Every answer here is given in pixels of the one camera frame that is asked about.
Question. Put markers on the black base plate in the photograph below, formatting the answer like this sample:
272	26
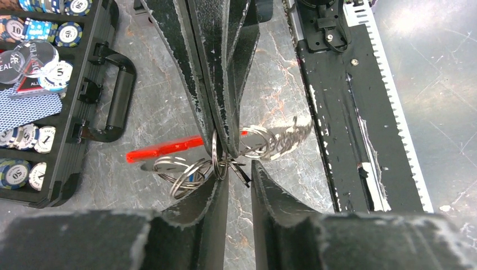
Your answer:
366	148

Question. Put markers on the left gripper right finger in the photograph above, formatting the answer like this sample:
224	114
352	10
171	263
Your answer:
290	235

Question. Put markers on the black poker chip case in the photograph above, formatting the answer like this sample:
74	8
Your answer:
72	115

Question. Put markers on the red handled keyring tool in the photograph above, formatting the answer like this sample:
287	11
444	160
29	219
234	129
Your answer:
185	164

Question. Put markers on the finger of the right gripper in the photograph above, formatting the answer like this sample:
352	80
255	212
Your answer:
242	40
195	33

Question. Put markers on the key with black tag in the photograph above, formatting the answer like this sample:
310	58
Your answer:
237	168

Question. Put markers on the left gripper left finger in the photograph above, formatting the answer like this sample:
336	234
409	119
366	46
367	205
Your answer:
187	235

